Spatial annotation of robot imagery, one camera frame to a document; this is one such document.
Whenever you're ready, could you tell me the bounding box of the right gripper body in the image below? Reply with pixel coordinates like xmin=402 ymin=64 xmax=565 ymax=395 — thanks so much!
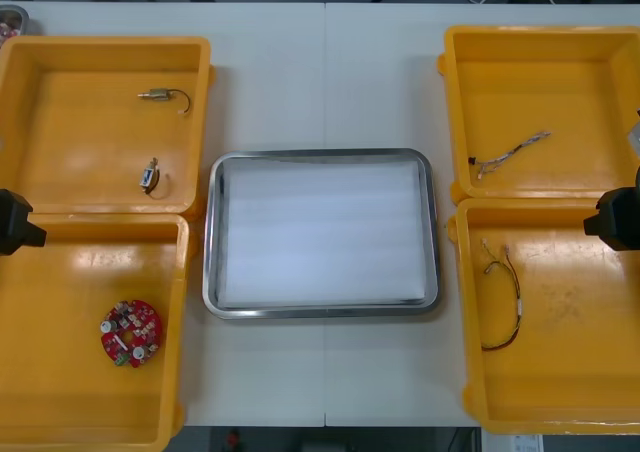
xmin=597 ymin=169 xmax=640 ymax=251

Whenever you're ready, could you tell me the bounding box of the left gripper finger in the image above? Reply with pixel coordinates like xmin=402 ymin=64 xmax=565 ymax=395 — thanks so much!
xmin=24 ymin=223 xmax=48 ymax=249

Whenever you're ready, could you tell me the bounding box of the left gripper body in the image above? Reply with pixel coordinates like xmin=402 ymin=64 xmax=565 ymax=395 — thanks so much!
xmin=0 ymin=189 xmax=34 ymax=257

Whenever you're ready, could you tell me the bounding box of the blue-white wire harness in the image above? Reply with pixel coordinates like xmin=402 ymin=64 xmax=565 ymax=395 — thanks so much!
xmin=467 ymin=130 xmax=553 ymax=182

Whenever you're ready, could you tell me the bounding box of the red black green-yellow wire harness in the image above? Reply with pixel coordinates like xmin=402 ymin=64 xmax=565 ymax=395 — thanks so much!
xmin=479 ymin=238 xmax=525 ymax=352

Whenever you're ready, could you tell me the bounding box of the blue label solenoid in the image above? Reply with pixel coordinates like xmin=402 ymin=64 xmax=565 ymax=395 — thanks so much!
xmin=138 ymin=156 xmax=171 ymax=201

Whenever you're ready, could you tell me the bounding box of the round red circuit board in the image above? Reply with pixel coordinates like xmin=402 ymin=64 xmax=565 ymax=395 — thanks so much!
xmin=99 ymin=297 xmax=165 ymax=369

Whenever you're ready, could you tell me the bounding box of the brass solenoid with black cable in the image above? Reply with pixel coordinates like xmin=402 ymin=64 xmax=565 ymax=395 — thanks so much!
xmin=138 ymin=87 xmax=192 ymax=118

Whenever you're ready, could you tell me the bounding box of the yellow-orange plastic bin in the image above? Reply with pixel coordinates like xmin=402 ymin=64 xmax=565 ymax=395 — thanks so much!
xmin=437 ymin=24 xmax=640 ymax=204
xmin=446 ymin=197 xmax=640 ymax=436
xmin=0 ymin=35 xmax=217 ymax=219
xmin=0 ymin=212 xmax=191 ymax=448

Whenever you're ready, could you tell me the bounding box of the small steel tray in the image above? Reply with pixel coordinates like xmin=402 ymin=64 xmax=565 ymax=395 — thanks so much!
xmin=0 ymin=4 xmax=29 ymax=37

